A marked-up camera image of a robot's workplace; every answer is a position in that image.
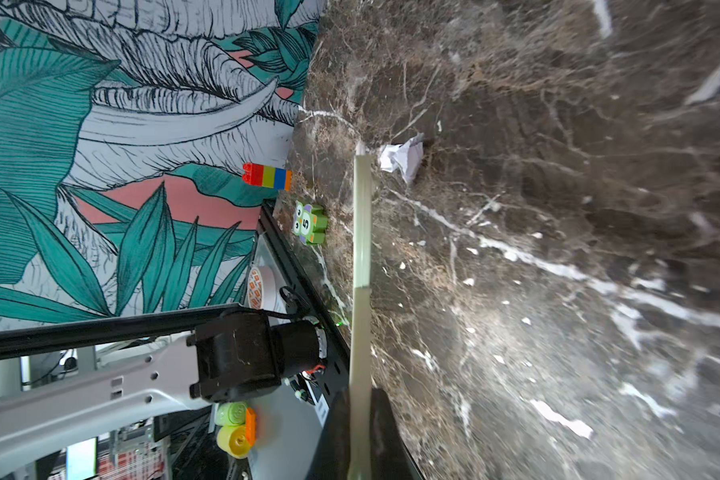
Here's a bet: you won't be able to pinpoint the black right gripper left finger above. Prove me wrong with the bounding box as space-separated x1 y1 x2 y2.
306 390 351 480

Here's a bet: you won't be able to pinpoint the yellow green tape rolls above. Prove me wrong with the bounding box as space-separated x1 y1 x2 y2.
214 402 256 459

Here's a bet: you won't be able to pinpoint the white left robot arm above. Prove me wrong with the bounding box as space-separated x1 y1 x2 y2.
0 310 327 478

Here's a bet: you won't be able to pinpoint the green hand brush white bristles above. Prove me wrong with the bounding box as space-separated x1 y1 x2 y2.
347 142 374 480

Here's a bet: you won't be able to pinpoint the green frog toy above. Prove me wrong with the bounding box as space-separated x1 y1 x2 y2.
292 201 328 245

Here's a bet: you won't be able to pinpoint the black front frame bar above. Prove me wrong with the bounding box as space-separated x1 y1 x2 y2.
0 305 246 360

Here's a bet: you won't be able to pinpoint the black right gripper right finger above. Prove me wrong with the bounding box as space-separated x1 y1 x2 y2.
370 388 423 480

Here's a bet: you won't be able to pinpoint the white paper scrap left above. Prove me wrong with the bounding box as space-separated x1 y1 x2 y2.
378 133 424 185

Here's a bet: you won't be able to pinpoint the red toy block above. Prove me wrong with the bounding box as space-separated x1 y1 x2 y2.
242 163 292 191

